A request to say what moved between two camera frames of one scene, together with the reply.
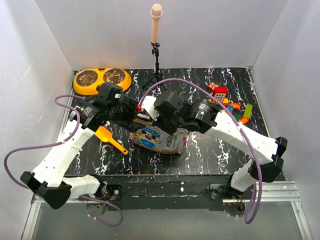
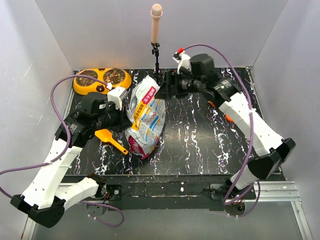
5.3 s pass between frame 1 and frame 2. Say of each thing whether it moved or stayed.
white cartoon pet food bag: moved
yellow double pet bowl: stayed
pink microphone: stayed
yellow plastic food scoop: stayed
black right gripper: moved
